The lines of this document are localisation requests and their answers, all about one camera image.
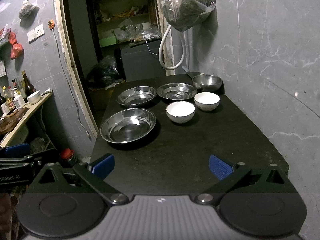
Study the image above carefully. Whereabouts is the large steel plate front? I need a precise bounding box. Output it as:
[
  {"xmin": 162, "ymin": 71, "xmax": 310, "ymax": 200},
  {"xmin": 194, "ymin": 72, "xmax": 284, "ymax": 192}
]
[{"xmin": 100, "ymin": 108, "xmax": 157, "ymax": 144}]

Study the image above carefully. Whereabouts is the white ceramic bowl back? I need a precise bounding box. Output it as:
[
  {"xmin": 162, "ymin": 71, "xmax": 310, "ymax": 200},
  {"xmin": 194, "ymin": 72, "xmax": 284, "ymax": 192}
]
[{"xmin": 194, "ymin": 92, "xmax": 220, "ymax": 112}]

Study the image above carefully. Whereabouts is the white ceramic bowl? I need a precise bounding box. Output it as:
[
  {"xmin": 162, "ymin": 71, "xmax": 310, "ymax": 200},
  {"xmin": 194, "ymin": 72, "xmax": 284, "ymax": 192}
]
[
  {"xmin": 165, "ymin": 101, "xmax": 195, "ymax": 124},
  {"xmin": 194, "ymin": 92, "xmax": 220, "ymax": 112}
]

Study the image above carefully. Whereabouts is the white ceramic bowl front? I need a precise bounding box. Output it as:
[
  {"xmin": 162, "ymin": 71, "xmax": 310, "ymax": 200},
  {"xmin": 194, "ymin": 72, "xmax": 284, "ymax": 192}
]
[{"xmin": 165, "ymin": 101, "xmax": 195, "ymax": 124}]

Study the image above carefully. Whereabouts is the deep steel bowl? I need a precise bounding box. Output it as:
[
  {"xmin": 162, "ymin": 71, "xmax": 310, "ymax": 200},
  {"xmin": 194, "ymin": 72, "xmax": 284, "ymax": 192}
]
[{"xmin": 192, "ymin": 74, "xmax": 222, "ymax": 92}]

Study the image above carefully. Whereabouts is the wooden counter shelf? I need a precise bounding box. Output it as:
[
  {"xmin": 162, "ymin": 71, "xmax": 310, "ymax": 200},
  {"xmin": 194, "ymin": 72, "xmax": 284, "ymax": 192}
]
[{"xmin": 1, "ymin": 92, "xmax": 53, "ymax": 147}]

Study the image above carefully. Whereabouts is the red capped jar on floor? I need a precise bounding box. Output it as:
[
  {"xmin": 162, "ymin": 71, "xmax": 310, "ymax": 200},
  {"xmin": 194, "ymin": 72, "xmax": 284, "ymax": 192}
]
[{"xmin": 61, "ymin": 148, "xmax": 78, "ymax": 167}]

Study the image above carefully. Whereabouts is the white pump bottle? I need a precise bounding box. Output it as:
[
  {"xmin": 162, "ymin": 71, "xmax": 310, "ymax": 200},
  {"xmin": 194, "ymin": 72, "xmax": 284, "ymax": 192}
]
[{"xmin": 13, "ymin": 88, "xmax": 25, "ymax": 109}]

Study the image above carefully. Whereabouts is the white bowl on counter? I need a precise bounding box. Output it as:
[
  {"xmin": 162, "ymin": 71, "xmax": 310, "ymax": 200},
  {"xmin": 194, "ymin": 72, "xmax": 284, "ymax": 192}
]
[{"xmin": 27, "ymin": 90, "xmax": 41, "ymax": 105}]

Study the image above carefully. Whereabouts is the dark glass bottle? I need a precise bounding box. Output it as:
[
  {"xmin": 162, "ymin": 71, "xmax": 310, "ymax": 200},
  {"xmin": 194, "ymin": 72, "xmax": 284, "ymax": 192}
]
[{"xmin": 22, "ymin": 70, "xmax": 36, "ymax": 97}]

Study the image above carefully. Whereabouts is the black garbage bag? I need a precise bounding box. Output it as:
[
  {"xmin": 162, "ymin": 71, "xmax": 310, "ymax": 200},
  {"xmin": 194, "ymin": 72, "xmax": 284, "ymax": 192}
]
[{"xmin": 85, "ymin": 55, "xmax": 124, "ymax": 89}]

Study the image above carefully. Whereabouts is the hanging plastic bag of greens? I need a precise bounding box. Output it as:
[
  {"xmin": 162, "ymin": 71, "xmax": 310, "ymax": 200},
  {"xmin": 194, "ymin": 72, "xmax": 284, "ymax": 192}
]
[{"xmin": 162, "ymin": 0, "xmax": 216, "ymax": 32}]

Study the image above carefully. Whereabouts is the cleaver with cream handle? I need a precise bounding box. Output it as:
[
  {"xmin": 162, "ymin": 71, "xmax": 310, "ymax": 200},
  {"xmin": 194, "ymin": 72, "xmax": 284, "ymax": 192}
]
[{"xmin": 182, "ymin": 66, "xmax": 204, "ymax": 79}]

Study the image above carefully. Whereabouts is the red plastic bag on wall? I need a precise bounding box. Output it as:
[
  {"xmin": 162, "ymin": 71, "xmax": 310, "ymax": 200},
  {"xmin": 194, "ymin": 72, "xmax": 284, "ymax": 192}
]
[{"xmin": 9, "ymin": 31, "xmax": 24, "ymax": 60}]

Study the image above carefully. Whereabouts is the white looped hose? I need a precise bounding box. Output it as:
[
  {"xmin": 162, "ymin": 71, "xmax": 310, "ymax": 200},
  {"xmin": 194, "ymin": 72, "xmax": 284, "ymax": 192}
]
[{"xmin": 158, "ymin": 24, "xmax": 186, "ymax": 71}]

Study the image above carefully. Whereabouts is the white wall switch plate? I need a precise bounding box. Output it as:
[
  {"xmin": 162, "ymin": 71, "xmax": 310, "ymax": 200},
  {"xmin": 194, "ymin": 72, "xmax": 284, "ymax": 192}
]
[{"xmin": 27, "ymin": 24, "xmax": 44, "ymax": 43}]

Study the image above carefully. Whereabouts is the wall cable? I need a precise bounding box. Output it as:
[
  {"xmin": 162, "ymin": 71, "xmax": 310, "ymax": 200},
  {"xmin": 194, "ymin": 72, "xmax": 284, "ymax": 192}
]
[{"xmin": 51, "ymin": 27, "xmax": 92, "ymax": 140}]

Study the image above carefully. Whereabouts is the grey bag on wall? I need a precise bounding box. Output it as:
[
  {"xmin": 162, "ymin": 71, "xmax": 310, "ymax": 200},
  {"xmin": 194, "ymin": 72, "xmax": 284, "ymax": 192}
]
[{"xmin": 18, "ymin": 0, "xmax": 37, "ymax": 20}]

